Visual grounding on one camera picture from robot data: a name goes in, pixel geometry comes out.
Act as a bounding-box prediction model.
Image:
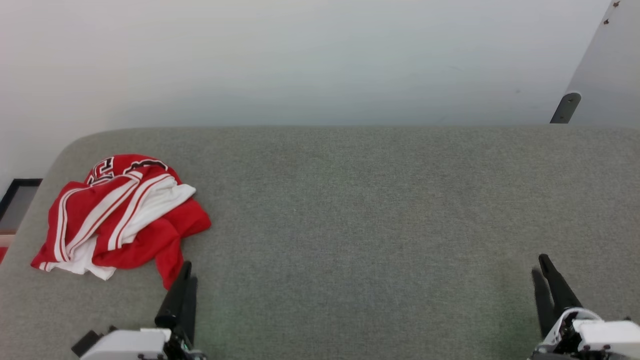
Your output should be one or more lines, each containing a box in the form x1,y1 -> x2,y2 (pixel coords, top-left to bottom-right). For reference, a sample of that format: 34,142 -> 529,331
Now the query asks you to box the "red white Bulls jersey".
31,154 -> 212,291

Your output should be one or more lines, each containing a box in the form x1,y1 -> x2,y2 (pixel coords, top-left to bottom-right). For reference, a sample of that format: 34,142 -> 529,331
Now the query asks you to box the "white slanted panel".
569,0 -> 640,126

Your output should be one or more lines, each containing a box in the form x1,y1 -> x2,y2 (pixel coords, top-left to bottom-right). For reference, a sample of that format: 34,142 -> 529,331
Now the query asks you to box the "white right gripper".
530,253 -> 640,360

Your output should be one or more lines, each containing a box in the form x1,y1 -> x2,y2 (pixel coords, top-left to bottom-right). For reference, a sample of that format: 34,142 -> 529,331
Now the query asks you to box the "dark framed panel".
0,178 -> 44,234

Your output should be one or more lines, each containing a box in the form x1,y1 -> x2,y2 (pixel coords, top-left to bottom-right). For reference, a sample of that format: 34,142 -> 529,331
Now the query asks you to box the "grey fabric sofa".
0,125 -> 640,360

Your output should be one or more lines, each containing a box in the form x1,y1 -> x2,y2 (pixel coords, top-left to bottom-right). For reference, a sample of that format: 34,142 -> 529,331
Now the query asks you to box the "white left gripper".
81,261 -> 208,360

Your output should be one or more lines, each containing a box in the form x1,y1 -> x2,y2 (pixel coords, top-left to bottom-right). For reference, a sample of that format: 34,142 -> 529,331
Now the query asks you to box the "grey metal bracket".
550,92 -> 582,124

